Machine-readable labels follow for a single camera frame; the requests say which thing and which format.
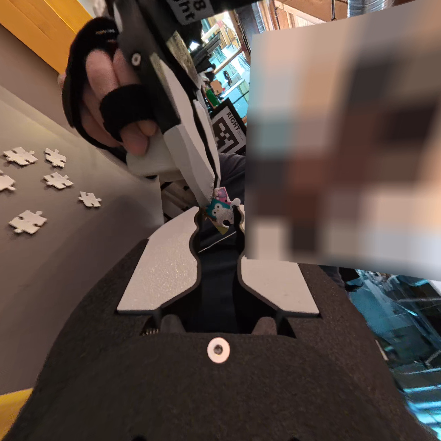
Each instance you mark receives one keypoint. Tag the person's right hand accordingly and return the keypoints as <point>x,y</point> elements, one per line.
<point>103,72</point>

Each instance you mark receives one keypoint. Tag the white jigsaw piece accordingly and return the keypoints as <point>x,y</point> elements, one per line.
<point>19,156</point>
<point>55,157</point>
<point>89,200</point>
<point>3,180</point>
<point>27,221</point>
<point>57,180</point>
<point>219,210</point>

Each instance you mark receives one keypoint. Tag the yellow plastic bin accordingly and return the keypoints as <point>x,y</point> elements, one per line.
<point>34,24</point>
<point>10,410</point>

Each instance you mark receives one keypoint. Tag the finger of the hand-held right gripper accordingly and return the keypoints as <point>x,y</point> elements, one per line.
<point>212,148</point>
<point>186,138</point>

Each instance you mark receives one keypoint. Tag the black framed marker sign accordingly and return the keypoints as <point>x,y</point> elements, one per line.
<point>231,134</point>

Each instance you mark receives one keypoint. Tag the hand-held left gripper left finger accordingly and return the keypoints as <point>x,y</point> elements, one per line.
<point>158,275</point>

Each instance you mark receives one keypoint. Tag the silver ventilation duct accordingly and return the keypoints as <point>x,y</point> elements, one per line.
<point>368,7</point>

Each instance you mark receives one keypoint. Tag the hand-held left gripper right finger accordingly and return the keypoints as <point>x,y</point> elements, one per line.
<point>279,289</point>

